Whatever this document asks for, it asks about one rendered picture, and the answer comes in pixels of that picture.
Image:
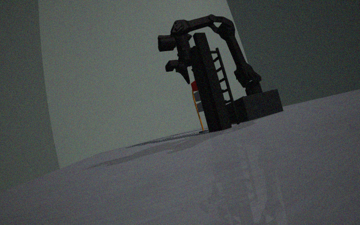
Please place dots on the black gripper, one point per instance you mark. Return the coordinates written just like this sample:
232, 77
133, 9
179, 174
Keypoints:
182, 65

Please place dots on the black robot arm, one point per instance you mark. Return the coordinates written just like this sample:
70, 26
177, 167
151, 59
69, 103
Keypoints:
179, 37

